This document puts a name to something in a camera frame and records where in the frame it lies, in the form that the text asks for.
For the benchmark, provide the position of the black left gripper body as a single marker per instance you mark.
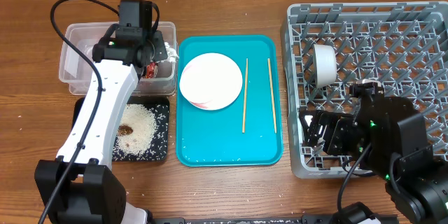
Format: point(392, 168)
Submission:
point(157, 41)

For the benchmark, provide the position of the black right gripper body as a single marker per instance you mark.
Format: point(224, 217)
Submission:
point(329, 134)

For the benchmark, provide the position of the red snack wrapper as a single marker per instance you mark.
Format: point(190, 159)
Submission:
point(151, 70)

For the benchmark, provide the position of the white napkin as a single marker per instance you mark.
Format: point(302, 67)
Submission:
point(172, 55)

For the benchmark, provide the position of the grey bowl with food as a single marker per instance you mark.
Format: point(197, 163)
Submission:
point(325, 65)

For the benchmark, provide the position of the pink plate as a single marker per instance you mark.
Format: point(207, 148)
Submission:
point(228, 83)

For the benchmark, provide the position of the wooden chopstick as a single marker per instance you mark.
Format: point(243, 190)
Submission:
point(245, 96)
point(274, 116)

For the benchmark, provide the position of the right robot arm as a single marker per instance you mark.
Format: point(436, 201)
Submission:
point(387, 136)

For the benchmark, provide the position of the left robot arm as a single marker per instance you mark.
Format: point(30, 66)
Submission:
point(78, 186)

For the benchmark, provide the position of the grey dishwasher rack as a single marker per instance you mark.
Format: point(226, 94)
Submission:
point(401, 45)

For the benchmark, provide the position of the clear plastic bin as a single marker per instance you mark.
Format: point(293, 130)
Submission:
point(77, 73)

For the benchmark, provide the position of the spilled rice pile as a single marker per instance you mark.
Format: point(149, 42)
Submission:
point(144, 126)

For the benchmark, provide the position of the teal plastic tray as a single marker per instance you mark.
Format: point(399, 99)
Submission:
point(214, 138)

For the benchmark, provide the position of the brown food piece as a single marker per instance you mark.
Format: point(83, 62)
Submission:
point(124, 130)

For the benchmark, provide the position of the black tray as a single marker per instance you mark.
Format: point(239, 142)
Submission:
point(158, 149)

